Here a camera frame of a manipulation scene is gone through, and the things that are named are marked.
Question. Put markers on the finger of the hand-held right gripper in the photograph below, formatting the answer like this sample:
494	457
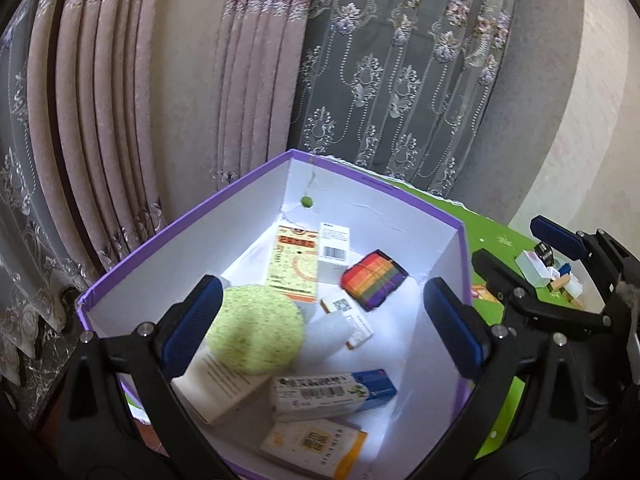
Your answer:
500	280
555	235

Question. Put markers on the large white box under sponge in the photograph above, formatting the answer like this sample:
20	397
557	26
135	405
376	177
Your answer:
220	385

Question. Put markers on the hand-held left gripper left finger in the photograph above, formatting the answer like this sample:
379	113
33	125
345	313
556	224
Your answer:
195	325

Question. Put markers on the small white orange box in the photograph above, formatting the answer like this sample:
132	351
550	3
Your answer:
350	320

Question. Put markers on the grey embroidered sheer curtain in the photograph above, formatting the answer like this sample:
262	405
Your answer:
20	185
400	85

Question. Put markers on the small black object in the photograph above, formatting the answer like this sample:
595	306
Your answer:
544	251

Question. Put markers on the white barcode box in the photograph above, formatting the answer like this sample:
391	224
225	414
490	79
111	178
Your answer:
332	255

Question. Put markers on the white blue green box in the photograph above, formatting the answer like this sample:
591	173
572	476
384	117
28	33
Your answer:
330	392

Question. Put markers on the dark marble windowsill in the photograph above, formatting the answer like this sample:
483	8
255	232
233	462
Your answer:
30	375

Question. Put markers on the rainbow striped pack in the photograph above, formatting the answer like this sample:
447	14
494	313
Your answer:
372	280

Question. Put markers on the white yellow box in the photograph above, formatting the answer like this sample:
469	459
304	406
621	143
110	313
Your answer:
315	447

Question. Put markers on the green round scouring pad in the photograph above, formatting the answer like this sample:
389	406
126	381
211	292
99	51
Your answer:
255	330

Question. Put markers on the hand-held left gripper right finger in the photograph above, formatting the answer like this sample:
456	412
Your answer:
450	325

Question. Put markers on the purple cardboard box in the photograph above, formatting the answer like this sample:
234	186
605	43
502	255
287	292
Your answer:
380	220

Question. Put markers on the pink pleated curtain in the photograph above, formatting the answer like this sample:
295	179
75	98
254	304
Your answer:
90	110
260	85

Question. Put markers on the orange yellow flat box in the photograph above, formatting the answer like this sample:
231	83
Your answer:
292	270

